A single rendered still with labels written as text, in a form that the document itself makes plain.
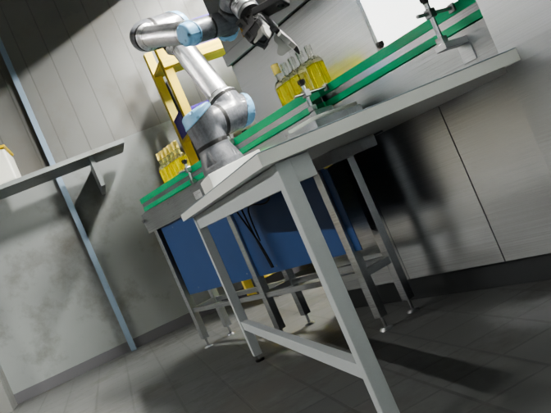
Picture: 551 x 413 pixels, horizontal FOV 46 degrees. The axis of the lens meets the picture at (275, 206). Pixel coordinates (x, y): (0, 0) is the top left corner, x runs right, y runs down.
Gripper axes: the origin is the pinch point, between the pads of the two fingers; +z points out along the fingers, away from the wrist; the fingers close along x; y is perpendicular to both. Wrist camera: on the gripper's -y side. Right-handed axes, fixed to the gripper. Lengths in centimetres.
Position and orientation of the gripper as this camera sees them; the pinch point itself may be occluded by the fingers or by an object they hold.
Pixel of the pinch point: (286, 44)
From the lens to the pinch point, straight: 194.5
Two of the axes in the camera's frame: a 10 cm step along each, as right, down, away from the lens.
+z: 5.2, 7.1, -4.8
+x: -6.0, -1.0, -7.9
